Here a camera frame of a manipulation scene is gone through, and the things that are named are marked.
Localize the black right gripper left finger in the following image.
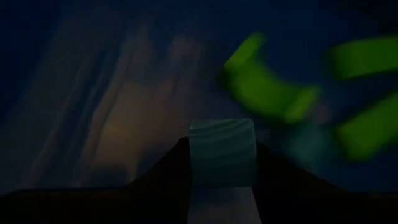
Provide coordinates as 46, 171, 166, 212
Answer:
0, 136, 191, 224

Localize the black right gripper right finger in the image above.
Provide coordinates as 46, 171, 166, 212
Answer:
255, 141, 398, 224

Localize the blue block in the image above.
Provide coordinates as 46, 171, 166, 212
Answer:
188, 118, 257, 189

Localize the green arch block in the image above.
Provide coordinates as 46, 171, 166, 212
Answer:
222, 32, 321, 124

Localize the large blue plastic bin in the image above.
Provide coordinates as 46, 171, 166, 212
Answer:
0, 0, 398, 195

